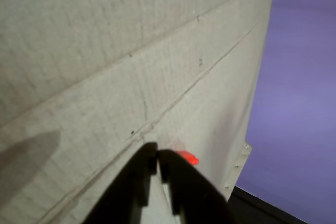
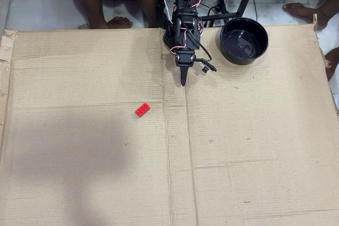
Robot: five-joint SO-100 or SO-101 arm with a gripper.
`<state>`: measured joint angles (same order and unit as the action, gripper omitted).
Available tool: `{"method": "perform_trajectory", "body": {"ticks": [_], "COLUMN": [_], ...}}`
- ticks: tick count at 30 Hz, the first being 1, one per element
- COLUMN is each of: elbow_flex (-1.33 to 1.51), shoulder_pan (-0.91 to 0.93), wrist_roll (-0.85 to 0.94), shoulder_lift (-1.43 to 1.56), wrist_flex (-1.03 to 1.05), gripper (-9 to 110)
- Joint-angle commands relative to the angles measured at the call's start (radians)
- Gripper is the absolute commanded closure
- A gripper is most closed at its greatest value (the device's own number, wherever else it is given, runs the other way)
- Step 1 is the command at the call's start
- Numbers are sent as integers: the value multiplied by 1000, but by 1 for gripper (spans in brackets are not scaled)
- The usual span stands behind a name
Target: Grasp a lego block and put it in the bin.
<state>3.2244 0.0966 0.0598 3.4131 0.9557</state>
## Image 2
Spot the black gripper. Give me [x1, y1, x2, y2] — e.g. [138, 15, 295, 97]
[173, 48, 198, 87]

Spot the red lego brick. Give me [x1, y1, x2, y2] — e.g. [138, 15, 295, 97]
[134, 102, 151, 118]

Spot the black round plastic bowl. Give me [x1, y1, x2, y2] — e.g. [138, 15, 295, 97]
[219, 17, 270, 66]

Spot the bare brown human leg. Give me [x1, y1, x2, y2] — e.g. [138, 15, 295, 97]
[70, 0, 133, 30]
[131, 0, 159, 29]

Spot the brown corrugated cardboard sheet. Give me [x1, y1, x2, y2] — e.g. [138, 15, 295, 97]
[0, 23, 339, 226]

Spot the black metal tripod stand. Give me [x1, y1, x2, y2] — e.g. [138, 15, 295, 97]
[200, 0, 262, 28]

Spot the bare brown human foot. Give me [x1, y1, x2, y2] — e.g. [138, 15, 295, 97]
[324, 48, 339, 82]
[282, 0, 339, 30]

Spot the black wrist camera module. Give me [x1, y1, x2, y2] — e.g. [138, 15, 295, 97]
[195, 57, 218, 75]

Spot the black camera cable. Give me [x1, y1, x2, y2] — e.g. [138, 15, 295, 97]
[184, 0, 213, 61]

